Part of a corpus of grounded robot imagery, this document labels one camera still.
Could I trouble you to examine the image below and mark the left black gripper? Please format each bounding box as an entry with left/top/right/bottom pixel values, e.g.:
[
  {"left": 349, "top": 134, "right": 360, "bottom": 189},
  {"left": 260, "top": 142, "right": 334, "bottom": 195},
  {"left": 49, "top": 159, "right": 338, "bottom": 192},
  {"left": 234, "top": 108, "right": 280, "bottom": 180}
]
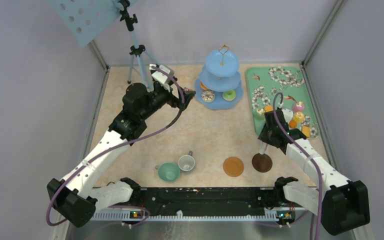
[{"left": 139, "top": 77, "right": 196, "bottom": 120}]

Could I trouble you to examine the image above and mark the orange glazed donut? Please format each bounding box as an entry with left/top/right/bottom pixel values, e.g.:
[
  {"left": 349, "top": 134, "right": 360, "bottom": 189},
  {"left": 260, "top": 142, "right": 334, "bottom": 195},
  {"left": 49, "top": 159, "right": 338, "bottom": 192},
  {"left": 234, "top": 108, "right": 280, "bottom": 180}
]
[{"left": 199, "top": 82, "right": 208, "bottom": 91}]

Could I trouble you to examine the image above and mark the white chocolate drizzle donut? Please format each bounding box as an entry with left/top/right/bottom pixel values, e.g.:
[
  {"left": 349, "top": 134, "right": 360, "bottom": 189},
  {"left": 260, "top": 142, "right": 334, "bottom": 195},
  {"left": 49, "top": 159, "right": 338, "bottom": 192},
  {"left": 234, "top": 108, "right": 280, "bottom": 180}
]
[{"left": 201, "top": 89, "right": 216, "bottom": 103}]

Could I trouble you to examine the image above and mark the green dome cake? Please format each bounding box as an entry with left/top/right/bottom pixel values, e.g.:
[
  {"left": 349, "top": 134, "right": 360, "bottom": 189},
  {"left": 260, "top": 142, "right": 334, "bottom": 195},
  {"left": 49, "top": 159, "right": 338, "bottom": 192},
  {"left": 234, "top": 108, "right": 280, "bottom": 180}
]
[{"left": 253, "top": 108, "right": 265, "bottom": 121}]

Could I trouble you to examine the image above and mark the blue three-tier cake stand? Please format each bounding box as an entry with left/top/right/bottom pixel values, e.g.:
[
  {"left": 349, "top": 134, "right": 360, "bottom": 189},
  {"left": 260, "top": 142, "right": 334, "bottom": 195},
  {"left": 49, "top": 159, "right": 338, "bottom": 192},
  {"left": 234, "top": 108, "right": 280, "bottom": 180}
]
[{"left": 194, "top": 44, "right": 244, "bottom": 110}]

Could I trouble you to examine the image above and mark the green glazed donut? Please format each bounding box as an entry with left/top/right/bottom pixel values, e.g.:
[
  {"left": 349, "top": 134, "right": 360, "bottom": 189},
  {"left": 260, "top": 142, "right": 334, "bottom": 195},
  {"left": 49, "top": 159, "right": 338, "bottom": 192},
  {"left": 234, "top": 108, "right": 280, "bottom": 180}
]
[{"left": 222, "top": 89, "right": 237, "bottom": 102}]

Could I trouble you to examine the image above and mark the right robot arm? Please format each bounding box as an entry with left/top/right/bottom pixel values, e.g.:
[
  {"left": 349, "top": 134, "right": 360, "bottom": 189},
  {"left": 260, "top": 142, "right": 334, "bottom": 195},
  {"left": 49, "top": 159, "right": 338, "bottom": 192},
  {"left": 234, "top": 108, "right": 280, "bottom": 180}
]
[{"left": 258, "top": 108, "right": 371, "bottom": 236}]

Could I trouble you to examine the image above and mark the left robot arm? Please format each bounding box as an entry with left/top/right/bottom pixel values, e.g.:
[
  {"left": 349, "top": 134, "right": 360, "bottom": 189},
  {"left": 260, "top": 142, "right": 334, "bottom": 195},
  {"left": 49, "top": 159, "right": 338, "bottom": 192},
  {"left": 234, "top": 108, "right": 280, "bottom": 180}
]
[{"left": 46, "top": 82, "right": 196, "bottom": 228}]

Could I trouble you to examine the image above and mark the small brown cookie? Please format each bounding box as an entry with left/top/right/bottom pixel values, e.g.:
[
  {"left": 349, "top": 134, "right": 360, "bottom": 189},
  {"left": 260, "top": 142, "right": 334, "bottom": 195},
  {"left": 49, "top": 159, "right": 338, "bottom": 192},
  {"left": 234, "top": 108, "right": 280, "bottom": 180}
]
[{"left": 288, "top": 119, "right": 298, "bottom": 129}]

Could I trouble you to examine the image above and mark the round orange biscuit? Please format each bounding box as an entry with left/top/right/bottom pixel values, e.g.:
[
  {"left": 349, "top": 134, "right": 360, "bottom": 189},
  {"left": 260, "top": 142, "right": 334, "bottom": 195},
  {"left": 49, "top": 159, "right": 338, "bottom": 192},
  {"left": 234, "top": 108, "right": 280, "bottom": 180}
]
[{"left": 264, "top": 105, "right": 274, "bottom": 113}]

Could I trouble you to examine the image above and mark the yellow dome cake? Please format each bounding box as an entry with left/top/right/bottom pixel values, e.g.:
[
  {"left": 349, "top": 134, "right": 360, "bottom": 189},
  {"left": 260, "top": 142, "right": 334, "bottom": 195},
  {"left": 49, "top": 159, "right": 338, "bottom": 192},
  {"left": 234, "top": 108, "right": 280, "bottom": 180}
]
[{"left": 292, "top": 111, "right": 305, "bottom": 124}]

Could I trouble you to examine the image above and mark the dark brown saucer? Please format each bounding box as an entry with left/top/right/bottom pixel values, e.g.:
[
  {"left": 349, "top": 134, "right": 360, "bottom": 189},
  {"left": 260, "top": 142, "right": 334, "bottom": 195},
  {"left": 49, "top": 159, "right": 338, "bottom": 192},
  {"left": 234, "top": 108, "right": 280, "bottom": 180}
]
[{"left": 251, "top": 153, "right": 273, "bottom": 173}]

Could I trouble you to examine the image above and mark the yellow rectangular biscuit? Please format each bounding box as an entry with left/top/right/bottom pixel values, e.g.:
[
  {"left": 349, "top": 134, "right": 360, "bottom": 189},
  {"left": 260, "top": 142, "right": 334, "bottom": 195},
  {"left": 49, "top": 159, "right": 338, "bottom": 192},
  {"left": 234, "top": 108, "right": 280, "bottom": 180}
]
[{"left": 301, "top": 125, "right": 311, "bottom": 138}]

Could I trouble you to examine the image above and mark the pink dome cake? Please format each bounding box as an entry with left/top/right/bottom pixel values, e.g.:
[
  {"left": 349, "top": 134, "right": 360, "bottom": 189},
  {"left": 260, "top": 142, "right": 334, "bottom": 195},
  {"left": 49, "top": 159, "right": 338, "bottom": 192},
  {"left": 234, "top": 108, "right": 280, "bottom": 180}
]
[{"left": 292, "top": 101, "right": 305, "bottom": 113}]

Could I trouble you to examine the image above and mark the green floral serving tray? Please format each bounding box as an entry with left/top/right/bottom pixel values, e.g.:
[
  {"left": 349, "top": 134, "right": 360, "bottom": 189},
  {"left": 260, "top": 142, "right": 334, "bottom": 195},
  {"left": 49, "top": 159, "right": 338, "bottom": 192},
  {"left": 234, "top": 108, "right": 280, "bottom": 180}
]
[{"left": 245, "top": 66, "right": 320, "bottom": 139}]

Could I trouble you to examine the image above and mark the orange saucer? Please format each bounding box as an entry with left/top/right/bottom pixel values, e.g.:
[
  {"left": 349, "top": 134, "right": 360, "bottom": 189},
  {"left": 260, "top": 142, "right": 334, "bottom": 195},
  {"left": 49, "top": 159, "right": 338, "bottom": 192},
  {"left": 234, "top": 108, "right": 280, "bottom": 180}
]
[{"left": 223, "top": 156, "right": 245, "bottom": 177}]

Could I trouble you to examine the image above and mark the white grey teacup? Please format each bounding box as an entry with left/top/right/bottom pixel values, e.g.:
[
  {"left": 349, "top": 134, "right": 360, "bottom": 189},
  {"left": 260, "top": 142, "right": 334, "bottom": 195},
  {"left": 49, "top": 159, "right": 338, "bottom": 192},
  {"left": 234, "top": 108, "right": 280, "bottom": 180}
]
[{"left": 177, "top": 151, "right": 196, "bottom": 172}]

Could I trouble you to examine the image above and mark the light blue tripod stand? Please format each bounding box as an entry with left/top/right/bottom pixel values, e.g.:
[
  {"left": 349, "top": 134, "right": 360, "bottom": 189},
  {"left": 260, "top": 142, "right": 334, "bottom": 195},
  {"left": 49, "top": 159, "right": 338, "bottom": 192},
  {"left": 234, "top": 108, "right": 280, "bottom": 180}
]
[{"left": 113, "top": 0, "right": 160, "bottom": 91}]

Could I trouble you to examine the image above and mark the green teacup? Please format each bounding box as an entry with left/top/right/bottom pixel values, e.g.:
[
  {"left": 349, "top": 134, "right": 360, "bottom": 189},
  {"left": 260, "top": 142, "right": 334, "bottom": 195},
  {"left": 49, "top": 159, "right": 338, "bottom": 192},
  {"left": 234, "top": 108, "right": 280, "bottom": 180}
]
[{"left": 155, "top": 162, "right": 181, "bottom": 183}]

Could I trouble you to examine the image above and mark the blue perforated board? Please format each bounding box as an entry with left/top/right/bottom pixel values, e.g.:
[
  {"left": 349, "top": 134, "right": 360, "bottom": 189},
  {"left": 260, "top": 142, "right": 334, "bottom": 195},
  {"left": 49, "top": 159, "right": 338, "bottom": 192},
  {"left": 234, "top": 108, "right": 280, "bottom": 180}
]
[{"left": 49, "top": 0, "right": 137, "bottom": 48}]

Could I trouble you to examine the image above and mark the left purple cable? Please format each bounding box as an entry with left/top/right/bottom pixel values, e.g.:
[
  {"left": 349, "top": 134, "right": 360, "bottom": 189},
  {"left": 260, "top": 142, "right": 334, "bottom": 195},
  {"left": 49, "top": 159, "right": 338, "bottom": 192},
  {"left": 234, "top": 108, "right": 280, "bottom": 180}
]
[{"left": 46, "top": 64, "right": 186, "bottom": 228}]

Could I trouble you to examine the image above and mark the purple cable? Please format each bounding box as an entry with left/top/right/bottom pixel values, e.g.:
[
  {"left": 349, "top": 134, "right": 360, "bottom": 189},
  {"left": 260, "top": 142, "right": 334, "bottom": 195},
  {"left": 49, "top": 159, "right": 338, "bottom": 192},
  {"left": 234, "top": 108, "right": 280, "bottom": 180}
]
[
  {"left": 46, "top": 64, "right": 186, "bottom": 228},
  {"left": 272, "top": 92, "right": 324, "bottom": 240}
]

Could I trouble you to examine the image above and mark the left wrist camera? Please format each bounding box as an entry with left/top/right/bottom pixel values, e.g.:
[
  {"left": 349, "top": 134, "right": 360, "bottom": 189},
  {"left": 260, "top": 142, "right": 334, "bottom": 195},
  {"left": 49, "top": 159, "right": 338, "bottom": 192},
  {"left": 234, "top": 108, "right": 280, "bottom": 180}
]
[{"left": 149, "top": 64, "right": 174, "bottom": 92}]

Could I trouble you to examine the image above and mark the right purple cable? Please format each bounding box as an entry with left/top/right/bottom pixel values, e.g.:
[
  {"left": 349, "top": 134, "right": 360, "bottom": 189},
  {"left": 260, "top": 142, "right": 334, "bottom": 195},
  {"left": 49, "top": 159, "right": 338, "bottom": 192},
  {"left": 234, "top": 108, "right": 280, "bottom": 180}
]
[{"left": 272, "top": 92, "right": 324, "bottom": 240}]

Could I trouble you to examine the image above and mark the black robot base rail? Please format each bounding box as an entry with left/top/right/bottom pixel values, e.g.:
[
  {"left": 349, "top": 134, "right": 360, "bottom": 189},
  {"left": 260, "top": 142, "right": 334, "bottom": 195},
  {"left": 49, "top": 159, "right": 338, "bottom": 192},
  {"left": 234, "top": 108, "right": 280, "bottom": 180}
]
[{"left": 126, "top": 187, "right": 301, "bottom": 224}]

